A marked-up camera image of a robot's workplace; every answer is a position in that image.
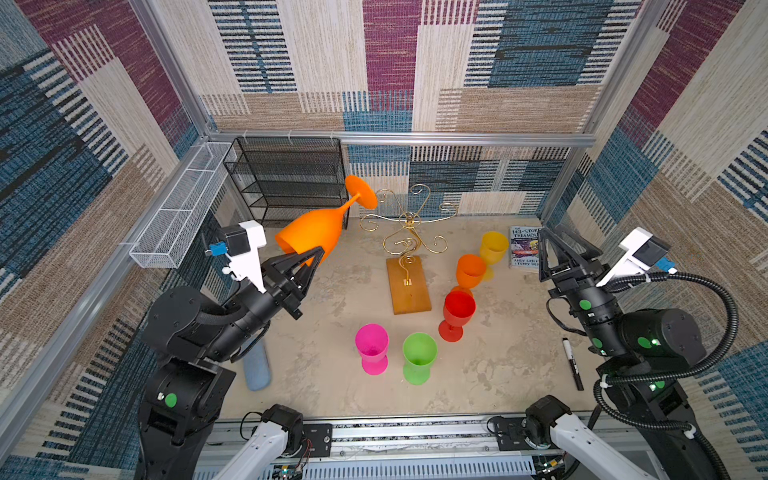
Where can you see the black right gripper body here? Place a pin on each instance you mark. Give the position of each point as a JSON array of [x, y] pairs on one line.
[[571, 279]]

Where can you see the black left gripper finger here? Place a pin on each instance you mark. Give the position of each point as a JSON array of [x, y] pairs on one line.
[[303, 268], [278, 265]]

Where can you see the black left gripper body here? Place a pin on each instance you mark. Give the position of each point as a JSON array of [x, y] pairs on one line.
[[279, 293]]

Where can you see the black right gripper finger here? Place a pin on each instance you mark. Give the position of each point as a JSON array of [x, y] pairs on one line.
[[570, 247], [549, 266]]

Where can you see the orange back wine glass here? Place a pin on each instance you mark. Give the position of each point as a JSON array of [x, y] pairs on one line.
[[323, 227]]

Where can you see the orange wine glass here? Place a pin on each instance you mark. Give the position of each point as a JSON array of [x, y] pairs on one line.
[[470, 271], [323, 227]]

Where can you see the yellow plastic wine glass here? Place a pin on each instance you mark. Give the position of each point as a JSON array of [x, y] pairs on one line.
[[494, 246]]

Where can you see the orange front wine glass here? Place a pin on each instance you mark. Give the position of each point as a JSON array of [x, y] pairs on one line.
[[470, 271]]

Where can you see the pink plastic wine glass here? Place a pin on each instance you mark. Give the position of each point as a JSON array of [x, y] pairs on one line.
[[372, 343]]

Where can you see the red plastic wine glass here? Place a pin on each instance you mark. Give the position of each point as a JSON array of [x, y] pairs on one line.
[[459, 308]]

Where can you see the green plastic wine glass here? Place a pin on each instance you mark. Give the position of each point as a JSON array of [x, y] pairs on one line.
[[420, 351]]

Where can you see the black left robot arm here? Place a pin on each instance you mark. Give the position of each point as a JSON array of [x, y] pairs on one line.
[[192, 336]]

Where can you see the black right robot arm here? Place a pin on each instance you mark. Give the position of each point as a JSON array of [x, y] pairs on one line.
[[646, 352]]

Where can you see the colourful story book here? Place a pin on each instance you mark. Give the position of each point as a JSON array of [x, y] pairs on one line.
[[524, 247]]

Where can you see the blue sponge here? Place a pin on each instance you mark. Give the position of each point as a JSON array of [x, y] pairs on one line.
[[256, 367]]

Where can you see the black mesh shelf unit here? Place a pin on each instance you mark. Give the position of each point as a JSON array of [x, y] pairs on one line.
[[281, 179]]

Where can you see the black marker pen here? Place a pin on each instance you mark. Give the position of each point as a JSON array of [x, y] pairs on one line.
[[568, 350]]

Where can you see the gold wire glass rack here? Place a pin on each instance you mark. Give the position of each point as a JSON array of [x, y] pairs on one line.
[[407, 281]]

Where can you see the white wire wall basket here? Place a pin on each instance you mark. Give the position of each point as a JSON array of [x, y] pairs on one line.
[[172, 228]]

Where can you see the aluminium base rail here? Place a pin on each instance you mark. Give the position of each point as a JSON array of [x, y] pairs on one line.
[[281, 433]]

